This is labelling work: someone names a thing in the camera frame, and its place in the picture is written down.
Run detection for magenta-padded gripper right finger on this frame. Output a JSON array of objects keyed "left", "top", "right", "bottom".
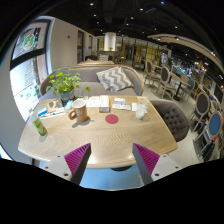
[{"left": 132, "top": 143, "right": 184, "bottom": 186}]

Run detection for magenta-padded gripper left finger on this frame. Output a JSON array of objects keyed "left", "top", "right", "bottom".
[{"left": 41, "top": 143, "right": 92, "bottom": 186}]

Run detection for green-labelled clear drink bottle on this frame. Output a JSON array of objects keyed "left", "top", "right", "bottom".
[{"left": 30, "top": 111, "right": 49, "bottom": 137}]

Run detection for tan ceramic mug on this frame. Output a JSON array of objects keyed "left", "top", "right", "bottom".
[{"left": 67, "top": 98, "right": 89, "bottom": 123}]

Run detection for clear plastic cup with straw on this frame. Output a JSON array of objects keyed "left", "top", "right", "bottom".
[{"left": 134, "top": 99, "right": 150, "bottom": 121}]

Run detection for dark tufted chair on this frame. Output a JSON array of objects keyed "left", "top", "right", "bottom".
[{"left": 149, "top": 99, "right": 190, "bottom": 143}]

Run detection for flat round red coaster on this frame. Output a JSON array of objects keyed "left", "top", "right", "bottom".
[{"left": 104, "top": 113, "right": 120, "bottom": 125}]

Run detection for small blue box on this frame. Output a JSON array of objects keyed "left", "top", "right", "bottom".
[{"left": 64, "top": 99, "right": 74, "bottom": 113}]

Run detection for brown cardboard card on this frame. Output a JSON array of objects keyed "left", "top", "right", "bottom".
[{"left": 46, "top": 99, "right": 65, "bottom": 114}]

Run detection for blue white card pack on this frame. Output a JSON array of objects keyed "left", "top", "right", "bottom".
[{"left": 36, "top": 106, "right": 49, "bottom": 118}]

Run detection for illustrated paper leaflet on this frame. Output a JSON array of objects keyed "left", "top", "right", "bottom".
[{"left": 84, "top": 95, "right": 101, "bottom": 108}]

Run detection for blue white leaflet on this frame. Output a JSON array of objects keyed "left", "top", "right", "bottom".
[{"left": 112, "top": 97, "right": 132, "bottom": 111}]

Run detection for group of round-backed chairs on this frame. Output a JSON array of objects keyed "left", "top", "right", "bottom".
[{"left": 143, "top": 58, "right": 224, "bottom": 161}]

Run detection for green potted plant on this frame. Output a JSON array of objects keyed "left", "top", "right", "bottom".
[{"left": 45, "top": 67, "right": 92, "bottom": 103}]

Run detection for small wooden cafe table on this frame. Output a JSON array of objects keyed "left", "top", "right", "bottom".
[{"left": 169, "top": 72, "right": 192, "bottom": 101}]

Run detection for grey wood-framed sofa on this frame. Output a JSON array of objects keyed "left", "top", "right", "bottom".
[{"left": 39, "top": 64, "right": 145, "bottom": 101}]

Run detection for grey white chevron cushion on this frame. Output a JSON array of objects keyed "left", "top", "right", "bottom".
[{"left": 95, "top": 65, "right": 134, "bottom": 93}]

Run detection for window with festive decorations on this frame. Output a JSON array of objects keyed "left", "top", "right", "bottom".
[{"left": 9, "top": 18, "right": 53, "bottom": 123}]

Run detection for ceiling spotlights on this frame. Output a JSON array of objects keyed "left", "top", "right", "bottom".
[{"left": 88, "top": 1, "right": 181, "bottom": 41}]

